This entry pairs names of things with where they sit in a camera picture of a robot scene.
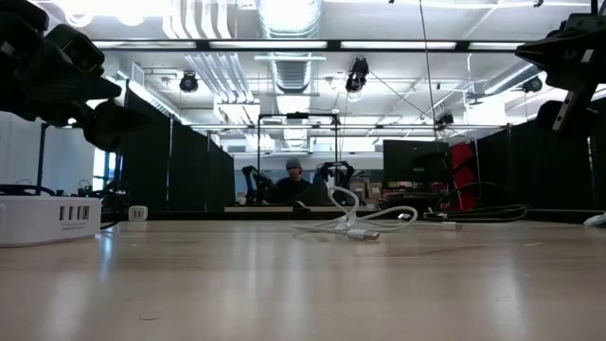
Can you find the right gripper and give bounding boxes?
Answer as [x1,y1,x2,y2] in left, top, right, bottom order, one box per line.
[515,38,606,138]

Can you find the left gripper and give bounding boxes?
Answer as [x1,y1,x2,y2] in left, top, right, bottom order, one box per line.
[0,32,153,153]

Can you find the white USB charging hub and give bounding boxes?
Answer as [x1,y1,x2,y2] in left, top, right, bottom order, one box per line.
[0,195,102,249]

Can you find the smooth white USB cable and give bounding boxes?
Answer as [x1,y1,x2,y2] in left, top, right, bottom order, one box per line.
[292,185,464,242]

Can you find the black room partition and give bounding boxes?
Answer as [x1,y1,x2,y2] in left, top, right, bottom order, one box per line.
[120,87,237,213]
[475,97,606,212]

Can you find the red panel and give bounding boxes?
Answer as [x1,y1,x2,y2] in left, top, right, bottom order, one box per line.
[449,141,479,210]

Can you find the black computer monitor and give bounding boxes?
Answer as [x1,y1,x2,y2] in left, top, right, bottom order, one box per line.
[382,139,451,185]

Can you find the background wooden table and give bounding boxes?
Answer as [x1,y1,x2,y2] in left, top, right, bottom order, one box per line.
[223,204,376,213]

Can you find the person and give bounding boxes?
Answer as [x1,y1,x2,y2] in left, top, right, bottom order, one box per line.
[272,157,313,206]

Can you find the cardboard boxes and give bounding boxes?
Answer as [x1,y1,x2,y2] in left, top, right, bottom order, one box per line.
[349,177,383,206]

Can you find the black ceiling-mounted camera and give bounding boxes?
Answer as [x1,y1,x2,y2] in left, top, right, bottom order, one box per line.
[178,70,200,94]
[522,75,544,94]
[434,111,455,133]
[344,57,370,94]

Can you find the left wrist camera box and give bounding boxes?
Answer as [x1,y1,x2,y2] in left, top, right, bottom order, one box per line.
[45,23,106,78]

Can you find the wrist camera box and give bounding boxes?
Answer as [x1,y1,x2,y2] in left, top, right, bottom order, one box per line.
[45,23,106,78]
[546,12,606,47]

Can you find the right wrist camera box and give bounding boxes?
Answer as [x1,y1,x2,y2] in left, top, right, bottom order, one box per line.
[546,12,606,47]

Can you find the black aluminium table frame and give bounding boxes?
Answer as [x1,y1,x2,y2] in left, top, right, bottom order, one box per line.
[100,207,606,224]

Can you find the black USB cable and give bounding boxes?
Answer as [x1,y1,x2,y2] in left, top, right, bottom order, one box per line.
[422,181,530,224]

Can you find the silver ventilation duct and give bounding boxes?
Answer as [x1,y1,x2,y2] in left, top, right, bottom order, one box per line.
[255,0,324,95]

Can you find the black frame crossbar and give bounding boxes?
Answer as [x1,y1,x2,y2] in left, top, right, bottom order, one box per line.
[89,39,526,52]

